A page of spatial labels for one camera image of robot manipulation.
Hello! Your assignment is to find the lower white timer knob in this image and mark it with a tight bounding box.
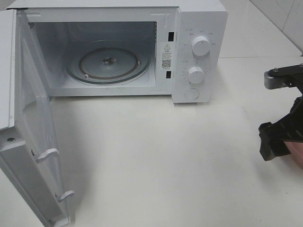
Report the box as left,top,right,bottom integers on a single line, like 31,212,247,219
187,66,205,84

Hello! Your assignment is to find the white warning label sticker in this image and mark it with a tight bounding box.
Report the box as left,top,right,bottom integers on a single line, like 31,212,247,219
160,42,175,70

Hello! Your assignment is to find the round white door button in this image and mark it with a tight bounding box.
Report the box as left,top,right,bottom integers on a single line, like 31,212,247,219
185,88,199,100

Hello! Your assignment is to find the white microwave door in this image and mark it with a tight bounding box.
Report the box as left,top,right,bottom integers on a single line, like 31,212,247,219
0,9,74,227

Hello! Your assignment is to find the pink round plate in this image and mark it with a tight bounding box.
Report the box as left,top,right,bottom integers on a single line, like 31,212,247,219
284,141,303,169

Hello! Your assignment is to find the upper white power knob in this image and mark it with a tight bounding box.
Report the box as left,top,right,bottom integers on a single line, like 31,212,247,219
191,35,211,56

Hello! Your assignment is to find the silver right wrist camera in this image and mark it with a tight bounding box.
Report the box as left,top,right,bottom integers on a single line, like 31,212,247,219
264,71,294,90

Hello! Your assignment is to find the glass microwave turntable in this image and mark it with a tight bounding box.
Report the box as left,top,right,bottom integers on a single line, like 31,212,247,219
64,39,154,85

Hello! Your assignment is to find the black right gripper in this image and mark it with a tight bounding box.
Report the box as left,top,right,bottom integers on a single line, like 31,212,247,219
258,63,303,161

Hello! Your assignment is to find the white microwave oven body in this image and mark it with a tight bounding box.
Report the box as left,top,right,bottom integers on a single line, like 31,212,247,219
5,0,228,103

